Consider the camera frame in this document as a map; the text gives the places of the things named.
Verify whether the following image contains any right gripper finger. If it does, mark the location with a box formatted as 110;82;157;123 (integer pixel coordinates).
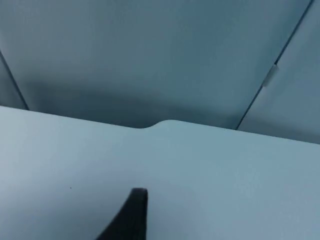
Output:
95;187;149;240

